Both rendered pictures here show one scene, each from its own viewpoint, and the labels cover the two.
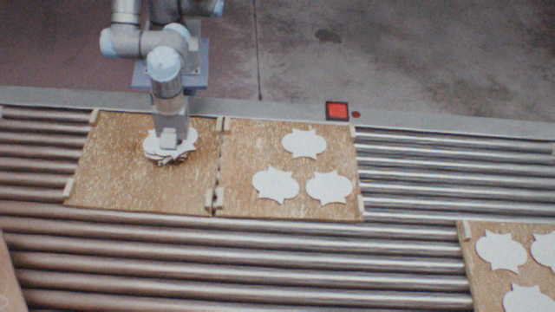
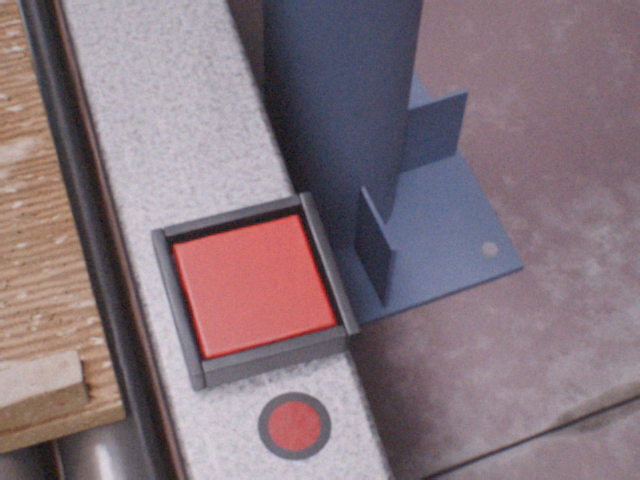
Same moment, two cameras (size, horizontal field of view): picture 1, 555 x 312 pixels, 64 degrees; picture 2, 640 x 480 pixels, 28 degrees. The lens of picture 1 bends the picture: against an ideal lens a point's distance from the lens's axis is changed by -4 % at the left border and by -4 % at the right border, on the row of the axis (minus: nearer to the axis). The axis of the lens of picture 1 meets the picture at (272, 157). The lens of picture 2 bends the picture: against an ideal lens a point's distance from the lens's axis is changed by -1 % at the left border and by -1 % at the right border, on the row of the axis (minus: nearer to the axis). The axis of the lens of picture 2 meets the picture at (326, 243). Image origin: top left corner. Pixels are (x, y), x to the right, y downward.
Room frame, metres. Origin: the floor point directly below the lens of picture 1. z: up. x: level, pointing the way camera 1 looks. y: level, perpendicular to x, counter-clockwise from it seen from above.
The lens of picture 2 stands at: (1.02, -0.47, 1.43)
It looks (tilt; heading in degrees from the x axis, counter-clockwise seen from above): 59 degrees down; 73
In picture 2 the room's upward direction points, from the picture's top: 4 degrees clockwise
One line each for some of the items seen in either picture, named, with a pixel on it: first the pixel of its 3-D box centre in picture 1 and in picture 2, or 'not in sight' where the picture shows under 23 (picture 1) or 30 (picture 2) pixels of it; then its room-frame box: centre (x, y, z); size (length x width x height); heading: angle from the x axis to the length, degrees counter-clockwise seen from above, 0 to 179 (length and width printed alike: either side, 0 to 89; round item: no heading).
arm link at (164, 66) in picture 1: (165, 71); not in sight; (0.81, 0.28, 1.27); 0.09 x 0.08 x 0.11; 1
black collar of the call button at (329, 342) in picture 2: (336, 111); (253, 288); (1.07, -0.20, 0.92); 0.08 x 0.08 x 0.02; 3
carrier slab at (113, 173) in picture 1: (149, 160); not in sight; (0.78, 0.36, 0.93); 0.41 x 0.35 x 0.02; 93
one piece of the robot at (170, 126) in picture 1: (168, 122); not in sight; (0.78, 0.28, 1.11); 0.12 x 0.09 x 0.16; 3
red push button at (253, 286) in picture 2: (336, 111); (253, 290); (1.07, -0.20, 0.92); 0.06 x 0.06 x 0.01; 3
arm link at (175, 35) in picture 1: (166, 46); not in sight; (0.91, 0.30, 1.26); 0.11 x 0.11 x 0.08; 1
